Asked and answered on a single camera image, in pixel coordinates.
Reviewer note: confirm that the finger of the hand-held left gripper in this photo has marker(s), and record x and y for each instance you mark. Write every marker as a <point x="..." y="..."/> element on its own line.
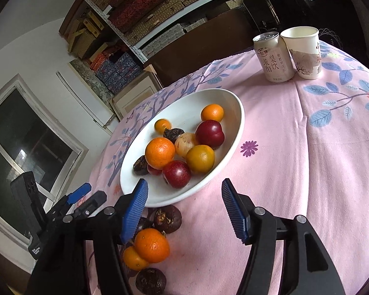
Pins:
<point x="78" y="192"/>
<point x="92" y="204"/>

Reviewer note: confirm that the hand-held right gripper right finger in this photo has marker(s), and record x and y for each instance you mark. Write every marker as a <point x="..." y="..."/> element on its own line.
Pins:
<point x="235" y="212"/>

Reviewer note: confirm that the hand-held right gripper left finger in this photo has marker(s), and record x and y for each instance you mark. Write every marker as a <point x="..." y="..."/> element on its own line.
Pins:
<point x="135" y="212"/>

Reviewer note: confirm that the orange tangerine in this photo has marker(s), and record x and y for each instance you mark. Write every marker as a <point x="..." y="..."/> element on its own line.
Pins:
<point x="152" y="245"/>
<point x="159" y="152"/>

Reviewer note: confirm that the small red cherry tomato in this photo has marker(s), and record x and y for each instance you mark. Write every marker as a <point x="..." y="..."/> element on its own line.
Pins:
<point x="153" y="170"/>

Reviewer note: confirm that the small golden orange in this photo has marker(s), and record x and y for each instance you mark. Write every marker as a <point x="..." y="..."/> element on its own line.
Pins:
<point x="213" y="112"/>
<point x="200" y="158"/>
<point x="163" y="125"/>
<point x="135" y="258"/>

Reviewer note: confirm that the red plum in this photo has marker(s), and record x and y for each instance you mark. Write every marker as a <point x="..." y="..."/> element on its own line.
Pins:
<point x="209" y="132"/>
<point x="176" y="173"/>

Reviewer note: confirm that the pale yellow passion fruit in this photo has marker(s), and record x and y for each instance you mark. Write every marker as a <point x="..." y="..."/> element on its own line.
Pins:
<point x="186" y="143"/>

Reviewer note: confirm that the white plate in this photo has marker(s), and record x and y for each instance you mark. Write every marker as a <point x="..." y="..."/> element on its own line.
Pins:
<point x="184" y="110"/>

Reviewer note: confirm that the pink printed tablecloth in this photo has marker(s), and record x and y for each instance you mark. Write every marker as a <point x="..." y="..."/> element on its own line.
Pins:
<point x="279" y="159"/>

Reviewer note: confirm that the white wooden strip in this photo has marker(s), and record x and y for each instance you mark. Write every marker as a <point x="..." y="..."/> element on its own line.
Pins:
<point x="80" y="96"/>

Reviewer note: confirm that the beige framed board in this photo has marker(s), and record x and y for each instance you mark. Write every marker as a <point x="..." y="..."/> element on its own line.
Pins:
<point x="135" y="95"/>

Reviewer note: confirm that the green marbled board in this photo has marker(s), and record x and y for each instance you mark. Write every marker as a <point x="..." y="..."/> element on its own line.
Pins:
<point x="89" y="76"/>

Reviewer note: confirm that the stack of blue floral boxes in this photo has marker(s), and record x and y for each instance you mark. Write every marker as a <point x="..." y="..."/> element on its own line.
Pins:
<point x="117" y="70"/>

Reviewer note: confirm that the white metal shelf rack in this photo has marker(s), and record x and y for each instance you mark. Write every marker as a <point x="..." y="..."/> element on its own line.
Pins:
<point x="138" y="50"/>

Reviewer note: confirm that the white beverage can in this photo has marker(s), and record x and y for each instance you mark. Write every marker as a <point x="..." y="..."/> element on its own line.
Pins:
<point x="271" y="58"/>

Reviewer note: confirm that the brown cardboard board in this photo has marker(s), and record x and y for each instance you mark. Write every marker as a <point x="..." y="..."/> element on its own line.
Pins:
<point x="202" y="46"/>

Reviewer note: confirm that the white paper cup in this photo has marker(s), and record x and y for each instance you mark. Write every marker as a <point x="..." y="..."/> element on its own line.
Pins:
<point x="307" y="55"/>

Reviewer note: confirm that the shelf of patterned boxes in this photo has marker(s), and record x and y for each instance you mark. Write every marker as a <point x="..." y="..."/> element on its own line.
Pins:
<point x="129" y="12"/>

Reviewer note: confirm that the white window frame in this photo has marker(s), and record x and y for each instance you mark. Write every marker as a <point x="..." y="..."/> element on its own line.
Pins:
<point x="6" y="98"/>

